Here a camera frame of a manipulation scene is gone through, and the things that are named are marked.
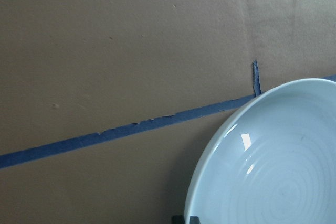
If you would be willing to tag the white round plate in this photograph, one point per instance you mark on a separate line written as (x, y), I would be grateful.
(275, 169)

